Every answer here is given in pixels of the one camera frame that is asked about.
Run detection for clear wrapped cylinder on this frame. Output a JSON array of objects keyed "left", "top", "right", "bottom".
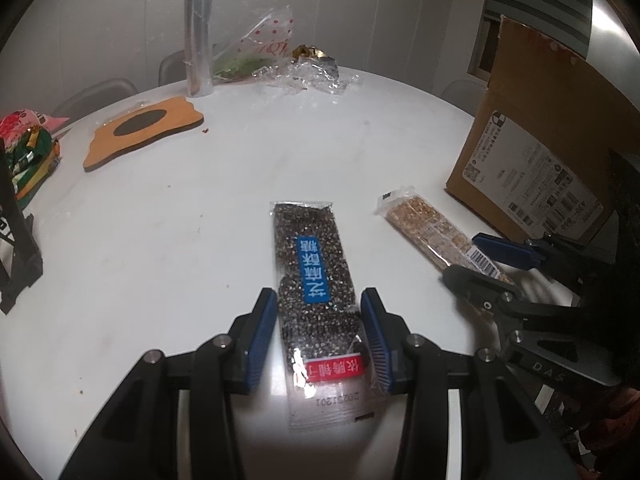
[{"left": 182, "top": 0, "right": 217, "bottom": 98}]

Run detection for peanut brittle bar packet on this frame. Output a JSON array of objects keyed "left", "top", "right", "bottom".
[{"left": 375, "top": 186, "right": 516, "bottom": 286}]

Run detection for stack of green snack packets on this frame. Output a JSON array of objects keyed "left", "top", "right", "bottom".
[{"left": 10, "top": 127, "right": 63, "bottom": 202}]

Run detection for black sesame bar packet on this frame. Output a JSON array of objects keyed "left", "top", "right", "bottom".
[{"left": 269, "top": 199, "right": 373, "bottom": 431}]

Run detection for polka dot cellophane bag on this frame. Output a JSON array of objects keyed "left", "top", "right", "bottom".
[{"left": 212, "top": 6, "right": 293, "bottom": 83}]

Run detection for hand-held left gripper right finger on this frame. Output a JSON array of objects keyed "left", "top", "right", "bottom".
[{"left": 360, "top": 287, "right": 581, "bottom": 480}]

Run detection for wooden mat with dark oval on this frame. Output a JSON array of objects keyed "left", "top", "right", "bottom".
[{"left": 82, "top": 96, "right": 205, "bottom": 173}]

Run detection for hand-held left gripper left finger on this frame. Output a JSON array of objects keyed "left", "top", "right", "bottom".
[{"left": 62, "top": 287, "right": 278, "bottom": 480}]

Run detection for black folding stand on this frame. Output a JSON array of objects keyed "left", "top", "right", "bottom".
[{"left": 0, "top": 137, "right": 45, "bottom": 316}]

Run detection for red pink snack packet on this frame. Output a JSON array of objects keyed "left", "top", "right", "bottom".
[{"left": 0, "top": 107, "right": 71, "bottom": 141}]

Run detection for cardboard box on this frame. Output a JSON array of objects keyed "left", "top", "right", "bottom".
[{"left": 445, "top": 15, "right": 640, "bottom": 243}]

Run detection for grey chair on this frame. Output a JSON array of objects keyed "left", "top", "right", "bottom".
[
  {"left": 159, "top": 50, "right": 188, "bottom": 86},
  {"left": 52, "top": 78, "right": 138, "bottom": 121},
  {"left": 442, "top": 79, "right": 488, "bottom": 116}
]

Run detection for gold foil wrapper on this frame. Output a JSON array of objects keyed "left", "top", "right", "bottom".
[{"left": 291, "top": 45, "right": 338, "bottom": 73}]

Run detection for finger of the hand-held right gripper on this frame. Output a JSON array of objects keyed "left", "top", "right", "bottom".
[
  {"left": 471, "top": 232, "right": 618, "bottom": 273},
  {"left": 442, "top": 264, "right": 598, "bottom": 332}
]

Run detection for crumpled clear wrapper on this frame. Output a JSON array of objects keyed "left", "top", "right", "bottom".
[{"left": 252, "top": 57, "right": 361, "bottom": 97}]

